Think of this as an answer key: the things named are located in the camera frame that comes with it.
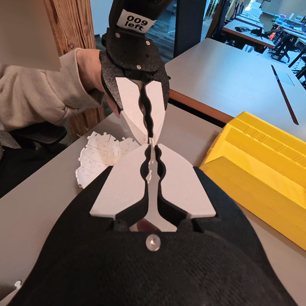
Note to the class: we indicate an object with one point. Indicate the partly built puzzle ball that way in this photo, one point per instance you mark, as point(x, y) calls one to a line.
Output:
point(95, 157)

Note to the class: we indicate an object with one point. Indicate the dark office chair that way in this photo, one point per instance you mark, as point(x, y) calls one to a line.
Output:
point(188, 24)

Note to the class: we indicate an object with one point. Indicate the person's black trousers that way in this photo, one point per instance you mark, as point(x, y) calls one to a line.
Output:
point(19, 172)

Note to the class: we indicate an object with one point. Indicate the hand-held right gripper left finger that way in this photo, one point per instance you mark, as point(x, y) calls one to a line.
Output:
point(119, 188)

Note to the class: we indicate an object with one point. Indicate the black chair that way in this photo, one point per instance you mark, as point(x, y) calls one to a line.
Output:
point(43, 135)

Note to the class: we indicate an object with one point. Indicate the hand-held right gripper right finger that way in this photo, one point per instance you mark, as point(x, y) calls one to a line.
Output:
point(184, 188)

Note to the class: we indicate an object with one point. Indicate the grey background work table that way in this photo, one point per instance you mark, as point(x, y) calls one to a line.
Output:
point(241, 28)
point(294, 31)

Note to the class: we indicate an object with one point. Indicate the wood-edged grey table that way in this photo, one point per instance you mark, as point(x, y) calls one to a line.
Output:
point(227, 76)

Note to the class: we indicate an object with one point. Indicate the person's right hand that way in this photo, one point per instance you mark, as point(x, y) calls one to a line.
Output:
point(147, 226)

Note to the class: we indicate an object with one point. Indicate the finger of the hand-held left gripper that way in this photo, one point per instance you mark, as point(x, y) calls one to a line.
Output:
point(156, 105)
point(129, 102)

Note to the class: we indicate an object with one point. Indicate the wooden pillar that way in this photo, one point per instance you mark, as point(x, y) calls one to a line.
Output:
point(71, 24)

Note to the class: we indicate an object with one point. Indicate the curved jigsaw puzzle piece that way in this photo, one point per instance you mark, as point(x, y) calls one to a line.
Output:
point(150, 141)
point(18, 285)

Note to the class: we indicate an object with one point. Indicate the yellow plastic bin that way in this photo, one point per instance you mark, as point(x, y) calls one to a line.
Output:
point(263, 172)

